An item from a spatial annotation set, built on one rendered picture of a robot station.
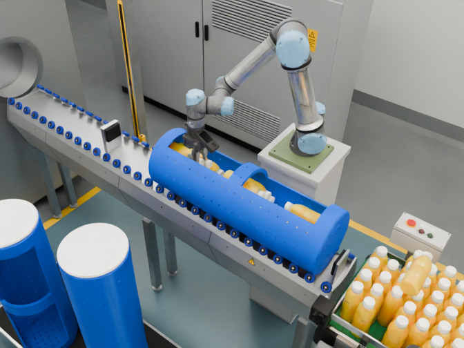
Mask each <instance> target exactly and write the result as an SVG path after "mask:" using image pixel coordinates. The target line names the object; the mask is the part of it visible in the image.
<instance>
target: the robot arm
mask: <svg viewBox="0 0 464 348"><path fill-rule="evenodd" d="M276 55H277V57H278V59H279V61H280V64H281V67H282V69H283V70H285V71H286V72H287V77H288V80H289V85H290V89H291V94H292V97H293V103H294V107H295V110H296V116H297V120H296V122H295V127H296V131H295V133H294V134H293V136H292V138H291V140H290V143H289V148H290V149H291V151H292V152H293V153H295V154H296V155H299V156H302V157H314V156H317V155H319V154H320V153H321V151H322V150H323V149H325V147H326V145H327V138H326V132H325V113H326V111H325V106H324V105H323V104H321V103H319V102H316V99H315V95H314V91H313V85H312V80H311V74H310V70H309V65H310V63H311V62H312V58H311V51H310V47H309V39H308V30H307V27H306V25H305V23H304V22H302V21H301V20H299V19H296V18H288V19H285V20H284V21H282V22H281V23H279V24H278V25H277V26H276V27H275V28H274V29H273V30H272V31H271V32H270V33H269V37H268V38H266V39H265V40H264V41H263V42H262V43H261V44H260V45H259V46H258V47H257V48H256V49H255V50H253V51H252V52H251V53H250V54H249V55H248V56H246V57H245V58H244V59H243V60H242V61H241V62H240V63H239V64H238V65H237V66H236V67H235V68H233V69H232V70H231V71H230V72H229V73H228V74H226V75H225V76H223V77H219V78H218V79H217V80H216V83H215V85H214V91H213V96H205V94H204V92H203V91H202V90H199V89H192V90H190V91H188V92H187V94H186V113H187V122H184V125H185V126H187V132H185V134H184V135H183V136H182V137H183V146H185V147H187V148H189V149H191V148H192V149H193V150H192V151H191V153H188V155H187V157H188V158H190V159H191V160H193V161H195V162H197V163H199V162H200V159H199V158H200V154H202V159H203V160H204V161H205V160H206V157H207V155H208V151H209V152H210V153H214V152H215V151H216V150H217V149H219V147H220V146H219V145H218V143H217V142H216V141H215V140H214V139H213V138H212V137H211V136H210V135H209V134H208V133H207V132H206V131H205V130H204V127H205V115H222V116H225V115H232V114H233V109H234V98H232V97H231V94H232V93H233V92H234V91H236V90H237V89H238V88H239V87H240V86H241V85H242V84H243V83H245V82H246V81H247V80H248V79H250V78H251V77H252V76H253V75H254V74H256V73H257V71H259V70H260V69H261V68H262V67H263V66H265V65H266V64H267V63H268V62H270V61H271V60H272V59H273V58H274V57H275V56H276ZM186 134H187V135H186Z"/></svg>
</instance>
